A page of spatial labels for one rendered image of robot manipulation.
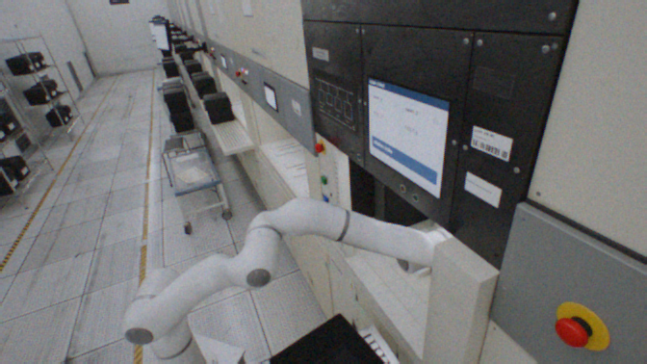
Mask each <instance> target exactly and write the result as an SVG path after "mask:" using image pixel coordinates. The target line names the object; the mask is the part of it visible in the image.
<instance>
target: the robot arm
mask: <svg viewBox="0 0 647 364"><path fill-rule="evenodd" d="M287 234H289V235H292V236H304V235H316V236H319V237H323V238H326V239H328V240H331V241H335V242H338V243H342V244H345V245H349V246H352V247H358V248H362V249H365V250H368V251H373V252H374V253H377V254H381V255H384V256H388V257H392V258H396V261H397V263H398V265H399V267H400V268H401V269H403V270H404V271H405V272H406V273H415V272H417V271H419V270H421V269H424V268H431V266H432V256H434V247H435V244H438V243H440V242H442V241H445V240H447V239H449V238H451V237H453V236H452V235H451V234H450V233H448V232H447V231H446V230H445V229H443V228H440V229H437V230H435V231H431V232H429V233H424V232H421V231H418V230H415V229H411V228H408V227H404V226H398V225H394V224H390V223H386V222H382V221H379V220H377V219H374V218H370V217H368V216H365V215H362V214H359V213H356V212H353V211H351V210H348V209H345V208H343V207H339V206H336V205H333V204H330V203H327V202H324V201H321V200H318V199H316V198H312V197H298V198H295V199H293V200H291V201H289V202H287V203H286V204H284V205H283V206H281V207H280V208H278V209H276V210H272V211H264V212H261V213H259V214H258V215H257V216H256V217H255V218H254V219H253V221H252V223H251V224H250V226H249V228H248V230H247V231H246V238H245V242H244V247H243V249H242V251H241V252H240V253H239V254H238V255H237V256H236V257H234V258H231V257H229V256H227V255H225V254H215V255H212V256H209V257H207V258H206V259H204V260H202V261H200V262H198V263H197V264H195V265H193V266H192V267H190V268H189V269H186V270H185V271H184V272H182V273H181V274H179V273H178V272H177V271H176V270H174V269H171V268H159V269H155V270H153V271H152V272H150V273H149V274H148V275H147V276H146V277H145V279H144V280H143V282H142V285H141V287H140V288H139V290H138V292H137V294H136V295H135V297H134V298H133V300H132V302H131V304H130V306H129V308H128V310H127V311H126V313H124V316H123V319H122V322H121V333H122V335H123V337H124V338H125V339H127V340H128V341H129V342H131V343H133V344H137V345H146V344H149V345H150V348H151V349H152V352H153V353H154V355H155V357H157V359H158V360H159V362H160V364H219V363H217V359H216V357H215V355H214V354H213V353H212V352H211V351H210V349H207V348H204V347H200V346H199V345H198V343H197V341H196V339H195V337H194V334H193V332H192V329H191V327H190V325H189V321H188V314H189V313H190V312H191V311H192V310H193V309H194V308H195V307H196V306H197V305H198V304H199V303H201V302H202V301H203V300H204V299H206V298H208V297H210V296H212V295H213V294H215V293H217V292H220V291H222V290H224V289H226V288H229V287H234V286H235V287H241V288H244V289H246V290H250V291H255V290H259V289H262V288H264V287H266V286H267V285H269V284H270V283H271V281H272V280H273V279H274V277H275V276H276V274H277V271H279V266H280V258H281V244H282V239H283V238H284V236H286V235H287Z"/></svg>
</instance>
